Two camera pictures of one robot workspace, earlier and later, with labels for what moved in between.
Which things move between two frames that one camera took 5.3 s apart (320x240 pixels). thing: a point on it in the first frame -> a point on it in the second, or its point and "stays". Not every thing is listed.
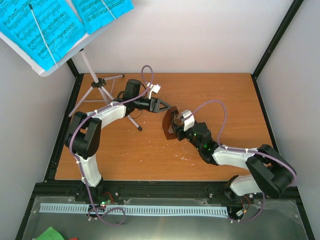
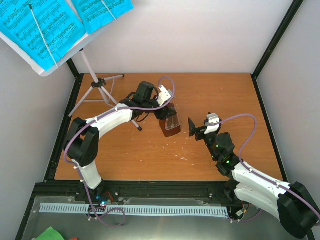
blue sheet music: (96, 14) stays
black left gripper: (154, 105) -> (163, 114)
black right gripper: (179, 131) -> (193, 130)
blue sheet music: (60, 26) stays
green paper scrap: (51, 234) stays
